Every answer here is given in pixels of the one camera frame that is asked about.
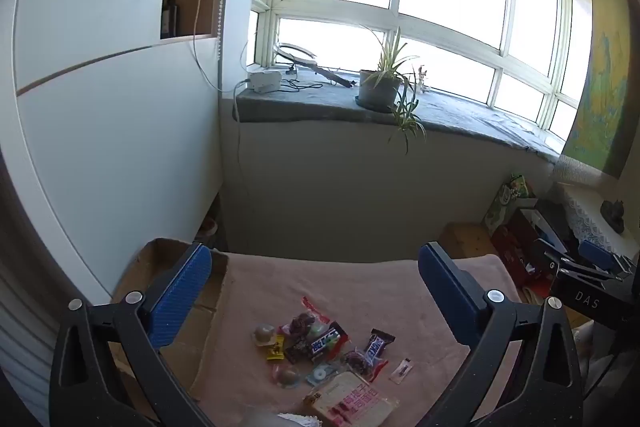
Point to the dark racket-shaped swatter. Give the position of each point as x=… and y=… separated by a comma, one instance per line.
x=320, y=68

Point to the potted spider plant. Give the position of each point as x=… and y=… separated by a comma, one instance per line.
x=380, y=89

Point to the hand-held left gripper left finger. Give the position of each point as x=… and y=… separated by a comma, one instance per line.
x=182, y=294

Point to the yellow wrapped candy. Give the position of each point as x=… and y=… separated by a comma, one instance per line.
x=274, y=349

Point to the clear brown egg packet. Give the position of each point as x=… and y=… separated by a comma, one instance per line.
x=263, y=334

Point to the green printed carton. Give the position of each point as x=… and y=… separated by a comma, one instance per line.
x=505, y=204

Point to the white cabinet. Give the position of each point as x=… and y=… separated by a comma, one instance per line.
x=100, y=107

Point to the pink brown egg packet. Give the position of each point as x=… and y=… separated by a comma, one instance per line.
x=286, y=377

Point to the small white figurine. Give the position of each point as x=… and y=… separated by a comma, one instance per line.
x=423, y=79

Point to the dark bottle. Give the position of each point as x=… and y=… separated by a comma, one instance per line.
x=170, y=19

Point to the small brown pot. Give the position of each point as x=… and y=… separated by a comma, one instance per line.
x=206, y=229

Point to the small pale packet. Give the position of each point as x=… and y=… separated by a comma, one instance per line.
x=401, y=371

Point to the white window frame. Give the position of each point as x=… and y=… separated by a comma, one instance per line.
x=395, y=14

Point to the green jelly cup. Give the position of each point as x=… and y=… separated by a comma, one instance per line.
x=318, y=374

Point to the chocolate bar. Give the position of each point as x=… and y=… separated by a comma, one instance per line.
x=327, y=342
x=376, y=346

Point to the yellow green map poster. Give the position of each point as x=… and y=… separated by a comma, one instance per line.
x=602, y=82

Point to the sliced bread packet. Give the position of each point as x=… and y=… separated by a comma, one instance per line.
x=350, y=399

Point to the white power box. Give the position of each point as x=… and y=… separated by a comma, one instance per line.
x=265, y=81

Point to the dark red box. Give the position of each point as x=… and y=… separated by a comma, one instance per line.
x=515, y=247

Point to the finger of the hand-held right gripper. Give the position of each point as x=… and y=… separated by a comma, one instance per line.
x=555, y=257
x=597, y=253

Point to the brown cardboard box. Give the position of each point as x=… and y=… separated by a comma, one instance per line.
x=150, y=307

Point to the small black snack packet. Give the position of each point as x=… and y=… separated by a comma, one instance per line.
x=296, y=349

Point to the dark small figurine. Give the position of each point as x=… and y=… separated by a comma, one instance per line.
x=614, y=214

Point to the white lace cloth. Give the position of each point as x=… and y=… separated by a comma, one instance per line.
x=582, y=207

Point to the white crumpled paper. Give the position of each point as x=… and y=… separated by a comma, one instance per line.
x=295, y=419

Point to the clear red-topped snack bag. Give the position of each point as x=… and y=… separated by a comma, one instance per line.
x=302, y=322
x=357, y=359

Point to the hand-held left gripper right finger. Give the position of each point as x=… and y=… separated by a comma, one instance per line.
x=445, y=292

